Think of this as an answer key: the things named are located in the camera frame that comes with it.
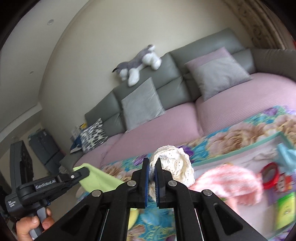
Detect teal white tray box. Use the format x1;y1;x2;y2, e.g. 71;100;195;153
192;132;293;240

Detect light blue packet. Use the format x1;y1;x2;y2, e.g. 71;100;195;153
276;143;295;173

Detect purple baby wipes pack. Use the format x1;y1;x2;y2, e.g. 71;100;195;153
266;172;295;206

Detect grey sofa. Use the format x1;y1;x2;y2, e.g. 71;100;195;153
60;29;295;172

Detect patterned curtain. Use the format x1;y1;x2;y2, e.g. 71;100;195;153
223;0;295;50

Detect books beside sofa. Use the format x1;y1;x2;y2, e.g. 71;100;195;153
70;123;87;154

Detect person's left hand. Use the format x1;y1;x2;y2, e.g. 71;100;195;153
16;208;55;241

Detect cream lace cloth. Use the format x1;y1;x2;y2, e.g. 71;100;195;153
149;146;195;202

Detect grey purple pillow right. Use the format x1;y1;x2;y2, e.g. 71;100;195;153
185;47;252;101

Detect pink white fluffy sock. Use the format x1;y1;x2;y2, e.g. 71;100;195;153
189;164;263;212

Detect dark blue cabinet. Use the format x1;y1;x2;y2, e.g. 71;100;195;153
28;129;65;175

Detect floral blue blanket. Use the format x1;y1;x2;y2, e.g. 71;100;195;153
101;106;295;240

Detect husky plush toy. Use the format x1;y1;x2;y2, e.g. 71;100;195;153
112;44;162;87

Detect red tape roll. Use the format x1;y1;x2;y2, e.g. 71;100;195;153
260;162;280;190

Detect black white patterned pillow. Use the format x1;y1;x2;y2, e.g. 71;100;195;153
80;118;108;154

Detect grey pillow middle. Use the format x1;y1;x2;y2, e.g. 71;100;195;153
121;77;165;132

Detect green cloth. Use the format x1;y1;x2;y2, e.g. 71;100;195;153
72;163;139;230

